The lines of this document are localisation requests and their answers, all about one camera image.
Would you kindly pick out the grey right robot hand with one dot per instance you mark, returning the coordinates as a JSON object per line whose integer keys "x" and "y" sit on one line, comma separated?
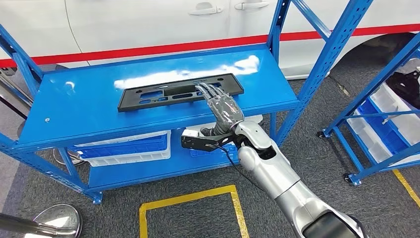
{"x": 226, "y": 110}

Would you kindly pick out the black plastic plate bracket part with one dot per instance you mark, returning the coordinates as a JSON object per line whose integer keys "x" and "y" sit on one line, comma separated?
{"x": 137, "y": 98}

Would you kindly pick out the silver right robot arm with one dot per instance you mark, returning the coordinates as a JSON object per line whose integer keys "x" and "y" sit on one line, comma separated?
{"x": 279, "y": 177}

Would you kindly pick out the blue steel shelf rack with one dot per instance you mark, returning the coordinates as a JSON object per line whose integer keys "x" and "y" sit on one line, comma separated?
{"x": 92, "y": 105}

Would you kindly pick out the stack of white trays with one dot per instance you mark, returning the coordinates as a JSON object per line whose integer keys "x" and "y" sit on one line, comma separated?
{"x": 256, "y": 120}

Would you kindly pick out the white car with red stripe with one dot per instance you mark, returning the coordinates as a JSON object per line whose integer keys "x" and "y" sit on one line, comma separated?
{"x": 147, "y": 23}

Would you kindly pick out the white compartment bin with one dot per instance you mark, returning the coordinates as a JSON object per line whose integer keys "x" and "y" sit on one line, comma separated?
{"x": 367, "y": 139}
{"x": 403, "y": 120}

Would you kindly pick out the blue rack on casters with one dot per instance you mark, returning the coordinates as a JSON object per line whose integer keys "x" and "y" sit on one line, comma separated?
{"x": 374, "y": 92}

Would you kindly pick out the blue storage bin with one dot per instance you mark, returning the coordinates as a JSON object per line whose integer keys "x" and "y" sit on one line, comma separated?
{"x": 382, "y": 129}

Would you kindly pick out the chrome stanchion with round base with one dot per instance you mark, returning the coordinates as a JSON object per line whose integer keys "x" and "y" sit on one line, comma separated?
{"x": 67, "y": 159}
{"x": 59, "y": 218}

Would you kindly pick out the dark round stanchion base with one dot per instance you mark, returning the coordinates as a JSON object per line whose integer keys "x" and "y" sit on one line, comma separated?
{"x": 22, "y": 128}

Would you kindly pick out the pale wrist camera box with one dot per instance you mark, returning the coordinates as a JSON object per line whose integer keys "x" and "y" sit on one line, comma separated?
{"x": 190, "y": 133}

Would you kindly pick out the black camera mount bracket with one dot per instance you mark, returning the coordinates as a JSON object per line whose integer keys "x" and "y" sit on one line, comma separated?
{"x": 200, "y": 144}

